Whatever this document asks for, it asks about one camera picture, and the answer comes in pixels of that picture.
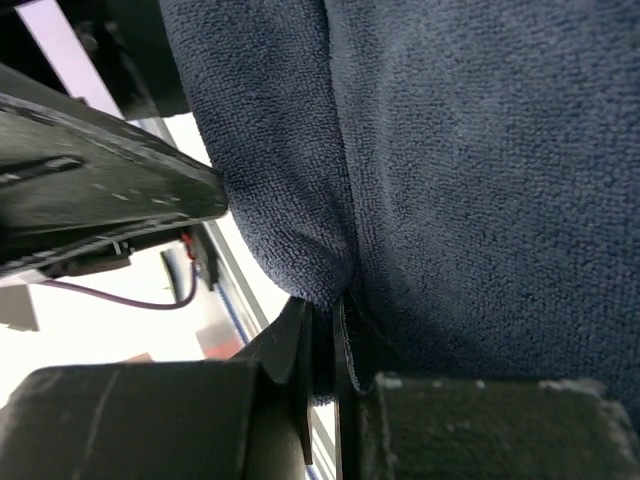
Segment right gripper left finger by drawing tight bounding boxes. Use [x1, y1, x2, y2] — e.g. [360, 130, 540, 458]
[1, 299, 313, 480]

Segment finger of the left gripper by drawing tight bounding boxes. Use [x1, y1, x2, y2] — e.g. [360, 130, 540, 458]
[1, 67, 228, 275]

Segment dark navy blue towel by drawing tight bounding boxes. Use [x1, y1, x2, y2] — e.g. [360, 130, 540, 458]
[161, 1, 639, 416]

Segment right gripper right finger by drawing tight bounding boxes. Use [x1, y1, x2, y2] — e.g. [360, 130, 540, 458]
[333, 296, 639, 479]

